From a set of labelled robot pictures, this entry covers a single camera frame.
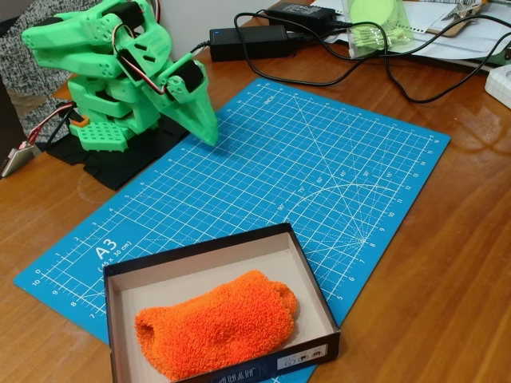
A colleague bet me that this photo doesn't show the black base mat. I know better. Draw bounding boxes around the black base mat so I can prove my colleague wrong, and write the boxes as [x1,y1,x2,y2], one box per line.
[46,115,192,192]

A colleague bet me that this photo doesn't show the black power cord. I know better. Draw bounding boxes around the black power cord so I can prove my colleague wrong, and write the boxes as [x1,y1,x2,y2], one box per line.
[287,23,511,105]

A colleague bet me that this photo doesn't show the slim black power adapter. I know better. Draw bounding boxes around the slim black power adapter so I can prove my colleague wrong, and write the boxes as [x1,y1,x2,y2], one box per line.
[263,1,339,26]

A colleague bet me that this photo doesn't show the black cable to robot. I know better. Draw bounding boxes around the black cable to robot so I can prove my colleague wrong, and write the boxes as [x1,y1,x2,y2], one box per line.
[186,39,212,57]

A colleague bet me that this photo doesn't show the grey speckled fabric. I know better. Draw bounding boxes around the grey speckled fabric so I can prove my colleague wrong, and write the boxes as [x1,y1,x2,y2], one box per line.
[0,0,81,139]

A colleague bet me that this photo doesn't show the small silver circuit board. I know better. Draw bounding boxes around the small silver circuit board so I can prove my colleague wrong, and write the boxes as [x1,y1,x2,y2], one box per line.
[1,143,42,179]

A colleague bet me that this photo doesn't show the clear bag with green items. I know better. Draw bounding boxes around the clear bag with green items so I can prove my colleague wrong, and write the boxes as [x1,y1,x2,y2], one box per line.
[343,0,416,60]

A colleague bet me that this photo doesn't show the brown cardboard with metal clip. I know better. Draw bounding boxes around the brown cardboard with metal clip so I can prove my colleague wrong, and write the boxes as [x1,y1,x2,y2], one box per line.
[426,0,486,38]

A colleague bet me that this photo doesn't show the black power adapter blue light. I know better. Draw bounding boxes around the black power adapter blue light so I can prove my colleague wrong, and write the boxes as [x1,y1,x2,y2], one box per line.
[208,24,299,63]

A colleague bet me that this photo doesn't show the white red black servo wire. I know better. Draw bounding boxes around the white red black servo wire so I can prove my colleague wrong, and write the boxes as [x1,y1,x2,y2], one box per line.
[111,22,169,96]

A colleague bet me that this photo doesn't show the long looping black cable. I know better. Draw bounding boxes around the long looping black cable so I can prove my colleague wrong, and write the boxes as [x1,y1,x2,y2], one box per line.
[233,10,511,87]

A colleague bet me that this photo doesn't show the orange fuzzy sock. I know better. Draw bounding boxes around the orange fuzzy sock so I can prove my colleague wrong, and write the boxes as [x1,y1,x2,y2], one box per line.
[134,269,299,382]

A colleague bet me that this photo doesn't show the black-rimmed cardboard box tray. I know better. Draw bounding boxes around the black-rimmed cardboard box tray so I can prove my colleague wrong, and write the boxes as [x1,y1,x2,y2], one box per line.
[102,222,342,383]

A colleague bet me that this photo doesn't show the blue A3 cutting mat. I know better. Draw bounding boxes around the blue A3 cutting mat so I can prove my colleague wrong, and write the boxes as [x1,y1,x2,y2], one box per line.
[12,77,452,383]

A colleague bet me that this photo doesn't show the white plastic device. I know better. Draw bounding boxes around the white plastic device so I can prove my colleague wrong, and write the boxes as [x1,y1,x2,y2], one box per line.
[484,63,511,111]

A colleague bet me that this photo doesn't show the red and black wires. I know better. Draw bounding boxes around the red and black wires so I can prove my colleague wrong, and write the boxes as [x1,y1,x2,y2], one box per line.
[26,101,79,145]

